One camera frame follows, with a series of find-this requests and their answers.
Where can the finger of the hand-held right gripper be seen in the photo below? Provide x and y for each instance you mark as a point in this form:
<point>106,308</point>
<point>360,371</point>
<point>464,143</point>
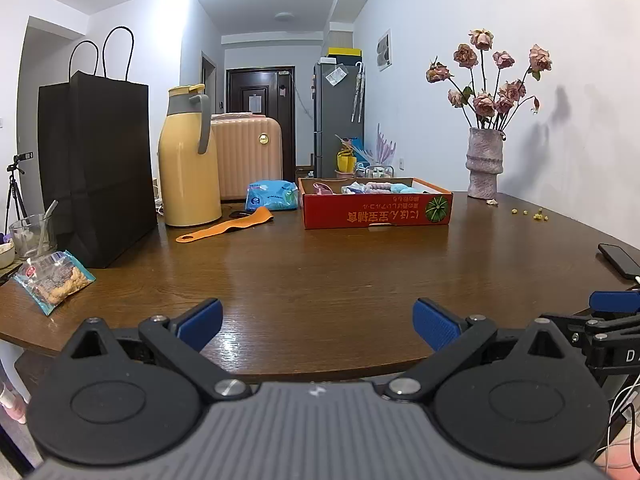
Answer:
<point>615,301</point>
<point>575,325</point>

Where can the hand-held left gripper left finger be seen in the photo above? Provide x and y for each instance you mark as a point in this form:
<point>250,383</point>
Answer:
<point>202,317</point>

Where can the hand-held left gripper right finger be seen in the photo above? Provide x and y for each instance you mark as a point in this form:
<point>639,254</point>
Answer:
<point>435,322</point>

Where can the red cardboard box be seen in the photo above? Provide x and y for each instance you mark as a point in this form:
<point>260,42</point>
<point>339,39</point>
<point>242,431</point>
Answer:
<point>370,215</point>

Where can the light blue plush toy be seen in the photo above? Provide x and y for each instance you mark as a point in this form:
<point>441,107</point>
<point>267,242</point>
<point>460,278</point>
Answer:
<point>404,188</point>

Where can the lavender knit cloth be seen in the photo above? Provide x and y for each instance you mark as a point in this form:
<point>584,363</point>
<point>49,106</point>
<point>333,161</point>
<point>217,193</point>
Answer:
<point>379,187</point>

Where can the black smartphone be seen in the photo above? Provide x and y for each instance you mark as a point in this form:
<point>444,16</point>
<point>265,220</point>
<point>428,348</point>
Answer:
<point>620,260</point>

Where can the scattered yellow flower buds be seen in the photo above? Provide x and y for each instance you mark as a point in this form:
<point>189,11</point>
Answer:
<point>537,216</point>

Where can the blue wet wipes pack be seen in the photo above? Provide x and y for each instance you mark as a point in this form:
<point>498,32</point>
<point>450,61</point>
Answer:
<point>270,195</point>

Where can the yellow thermos jug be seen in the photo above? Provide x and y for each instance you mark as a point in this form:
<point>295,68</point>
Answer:
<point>187,175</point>

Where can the clear snack bag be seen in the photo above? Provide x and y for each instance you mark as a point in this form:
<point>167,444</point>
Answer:
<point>55,280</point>

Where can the clear glass jar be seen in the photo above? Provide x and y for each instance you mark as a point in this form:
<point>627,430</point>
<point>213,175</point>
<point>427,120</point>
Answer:
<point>379,172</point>

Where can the pink suitcase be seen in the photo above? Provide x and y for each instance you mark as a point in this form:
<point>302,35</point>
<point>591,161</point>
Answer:
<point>245,160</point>

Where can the pink ceramic vase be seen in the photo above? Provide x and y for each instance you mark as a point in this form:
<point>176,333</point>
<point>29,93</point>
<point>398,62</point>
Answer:
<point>484,165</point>

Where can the purple decorative grass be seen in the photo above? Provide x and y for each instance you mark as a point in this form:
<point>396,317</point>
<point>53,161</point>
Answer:
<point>385,147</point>

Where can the black paper bag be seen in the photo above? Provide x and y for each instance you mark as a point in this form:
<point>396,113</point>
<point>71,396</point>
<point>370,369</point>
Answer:
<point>95,170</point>

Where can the yellow pot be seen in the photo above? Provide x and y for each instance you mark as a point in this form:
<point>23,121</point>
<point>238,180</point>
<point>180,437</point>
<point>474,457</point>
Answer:
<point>346,162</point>

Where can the spoon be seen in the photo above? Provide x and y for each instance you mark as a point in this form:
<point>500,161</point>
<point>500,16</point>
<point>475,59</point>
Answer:
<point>49,212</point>

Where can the glass cup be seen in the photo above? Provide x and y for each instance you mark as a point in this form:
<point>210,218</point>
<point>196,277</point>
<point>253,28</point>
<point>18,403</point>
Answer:
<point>27,237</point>

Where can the white bowl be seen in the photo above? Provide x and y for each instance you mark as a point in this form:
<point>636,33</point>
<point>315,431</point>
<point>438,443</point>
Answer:
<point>6,255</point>

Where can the pink slipper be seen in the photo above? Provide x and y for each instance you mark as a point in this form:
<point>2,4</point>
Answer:
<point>11,402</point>

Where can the grey refrigerator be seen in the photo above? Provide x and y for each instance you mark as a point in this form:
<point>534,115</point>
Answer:
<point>332,125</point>

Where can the dried rose bouquet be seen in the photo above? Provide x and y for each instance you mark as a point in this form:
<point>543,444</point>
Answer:
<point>485,105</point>

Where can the black tripod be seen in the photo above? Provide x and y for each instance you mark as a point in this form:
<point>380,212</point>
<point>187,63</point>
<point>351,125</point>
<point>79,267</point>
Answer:
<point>15,190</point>

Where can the dark wooden door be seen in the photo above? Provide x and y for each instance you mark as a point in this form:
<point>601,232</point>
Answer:
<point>240,90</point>

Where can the folded white umbrella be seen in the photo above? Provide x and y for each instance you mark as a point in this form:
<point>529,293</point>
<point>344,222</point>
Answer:
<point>358,92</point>

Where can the clear plastic sleeve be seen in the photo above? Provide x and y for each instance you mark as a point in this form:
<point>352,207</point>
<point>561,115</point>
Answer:
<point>335,75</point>

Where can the yellow box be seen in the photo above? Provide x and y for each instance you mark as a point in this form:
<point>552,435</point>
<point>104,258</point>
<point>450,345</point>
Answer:
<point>345,52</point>

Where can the round ceiling lamp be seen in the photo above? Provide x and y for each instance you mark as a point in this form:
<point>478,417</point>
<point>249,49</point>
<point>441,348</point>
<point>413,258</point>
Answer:
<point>284,16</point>

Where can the small black camera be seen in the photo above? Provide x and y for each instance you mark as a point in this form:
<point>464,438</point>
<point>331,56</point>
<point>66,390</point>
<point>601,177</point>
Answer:
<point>24,156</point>

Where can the wall picture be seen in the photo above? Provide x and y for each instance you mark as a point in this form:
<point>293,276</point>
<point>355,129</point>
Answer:
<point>384,50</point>

